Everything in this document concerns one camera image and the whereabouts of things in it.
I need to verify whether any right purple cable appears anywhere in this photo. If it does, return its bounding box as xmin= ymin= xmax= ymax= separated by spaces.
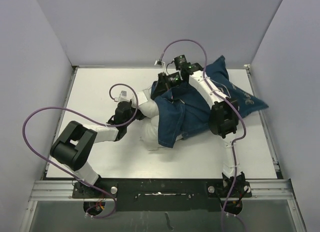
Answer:
xmin=156 ymin=38 xmax=248 ymax=232

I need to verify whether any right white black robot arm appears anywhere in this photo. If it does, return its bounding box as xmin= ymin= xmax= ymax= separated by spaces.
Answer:
xmin=151 ymin=55 xmax=247 ymax=196

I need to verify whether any white pillow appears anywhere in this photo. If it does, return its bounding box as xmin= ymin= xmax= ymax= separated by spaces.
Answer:
xmin=132 ymin=87 xmax=183 ymax=151

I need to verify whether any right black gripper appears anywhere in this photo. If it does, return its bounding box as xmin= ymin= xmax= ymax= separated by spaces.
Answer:
xmin=150 ymin=72 xmax=184 ymax=100

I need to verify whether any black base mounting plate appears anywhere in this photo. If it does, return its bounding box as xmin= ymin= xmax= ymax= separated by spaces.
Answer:
xmin=72 ymin=178 xmax=252 ymax=214

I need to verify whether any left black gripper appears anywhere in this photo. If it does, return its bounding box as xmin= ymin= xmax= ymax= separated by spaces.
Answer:
xmin=124 ymin=98 xmax=155 ymax=127

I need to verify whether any dark blue embroidered pillowcase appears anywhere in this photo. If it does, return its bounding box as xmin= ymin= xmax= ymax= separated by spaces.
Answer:
xmin=154 ymin=55 xmax=269 ymax=148

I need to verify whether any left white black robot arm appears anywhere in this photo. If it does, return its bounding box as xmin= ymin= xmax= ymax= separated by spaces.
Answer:
xmin=50 ymin=101 xmax=145 ymax=197

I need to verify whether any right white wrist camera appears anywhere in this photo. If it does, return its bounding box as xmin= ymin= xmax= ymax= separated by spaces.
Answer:
xmin=154 ymin=59 xmax=167 ymax=75

